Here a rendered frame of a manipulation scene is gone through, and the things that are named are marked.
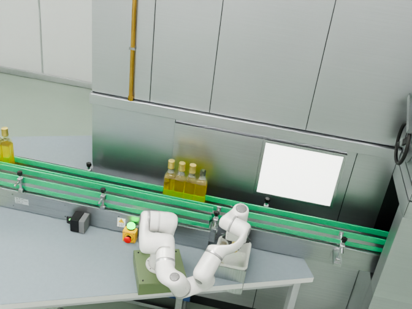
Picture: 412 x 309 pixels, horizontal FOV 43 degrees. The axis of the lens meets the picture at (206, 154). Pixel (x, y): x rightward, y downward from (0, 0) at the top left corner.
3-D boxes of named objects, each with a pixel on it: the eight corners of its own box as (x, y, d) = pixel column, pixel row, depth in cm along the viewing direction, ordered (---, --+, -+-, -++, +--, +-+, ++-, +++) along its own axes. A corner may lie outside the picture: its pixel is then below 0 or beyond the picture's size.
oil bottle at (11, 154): (16, 170, 296) (11, 126, 282) (10, 175, 291) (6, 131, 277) (7, 168, 297) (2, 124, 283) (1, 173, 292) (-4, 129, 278)
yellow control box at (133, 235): (138, 236, 278) (139, 225, 275) (134, 244, 272) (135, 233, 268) (126, 233, 279) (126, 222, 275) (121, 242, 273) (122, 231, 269)
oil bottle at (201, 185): (204, 208, 284) (208, 176, 273) (202, 214, 279) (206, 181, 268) (194, 206, 285) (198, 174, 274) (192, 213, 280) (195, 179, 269)
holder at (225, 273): (250, 247, 280) (252, 236, 276) (243, 283, 257) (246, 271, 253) (219, 241, 282) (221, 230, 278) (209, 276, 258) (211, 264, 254)
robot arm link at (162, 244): (173, 265, 232) (137, 264, 229) (173, 217, 245) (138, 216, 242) (176, 257, 224) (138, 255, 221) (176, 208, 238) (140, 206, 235)
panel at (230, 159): (331, 206, 282) (347, 152, 265) (331, 209, 280) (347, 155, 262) (171, 174, 292) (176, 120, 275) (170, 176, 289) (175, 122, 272)
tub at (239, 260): (249, 254, 275) (252, 241, 271) (244, 282, 256) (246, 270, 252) (217, 247, 277) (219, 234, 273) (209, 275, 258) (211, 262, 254)
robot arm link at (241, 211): (236, 228, 226) (217, 219, 229) (234, 243, 233) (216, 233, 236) (252, 206, 235) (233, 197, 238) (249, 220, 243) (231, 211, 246)
